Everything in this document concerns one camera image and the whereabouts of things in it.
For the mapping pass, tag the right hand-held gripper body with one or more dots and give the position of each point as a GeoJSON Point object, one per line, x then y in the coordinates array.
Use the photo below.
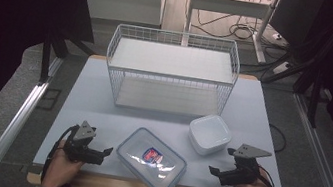
{"type": "Point", "coordinates": [244, 173]}

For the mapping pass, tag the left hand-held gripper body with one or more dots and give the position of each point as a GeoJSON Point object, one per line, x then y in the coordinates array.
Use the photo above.
{"type": "Point", "coordinates": [77, 150]}

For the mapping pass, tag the clear plastic container blue rim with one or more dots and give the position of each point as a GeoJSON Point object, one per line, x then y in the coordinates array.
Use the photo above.
{"type": "Point", "coordinates": [142, 167]}

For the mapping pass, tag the person's left hand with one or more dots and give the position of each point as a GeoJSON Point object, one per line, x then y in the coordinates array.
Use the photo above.
{"type": "Point", "coordinates": [59, 171]}

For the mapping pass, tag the white square bowl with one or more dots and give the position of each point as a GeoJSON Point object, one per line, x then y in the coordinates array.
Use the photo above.
{"type": "Point", "coordinates": [209, 134]}

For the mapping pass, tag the white table mat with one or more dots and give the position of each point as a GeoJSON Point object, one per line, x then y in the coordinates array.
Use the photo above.
{"type": "Point", "coordinates": [92, 102]}

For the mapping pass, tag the black metal stand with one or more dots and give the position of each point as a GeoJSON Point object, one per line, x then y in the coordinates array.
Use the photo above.
{"type": "Point", "coordinates": [314, 96]}
{"type": "Point", "coordinates": [47, 57]}

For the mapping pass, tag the white power strip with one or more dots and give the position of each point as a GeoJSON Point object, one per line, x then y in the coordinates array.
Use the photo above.
{"type": "Point", "coordinates": [281, 68]}

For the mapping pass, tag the white metal desk frame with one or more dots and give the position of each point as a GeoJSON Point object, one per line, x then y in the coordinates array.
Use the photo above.
{"type": "Point", "coordinates": [229, 6]}

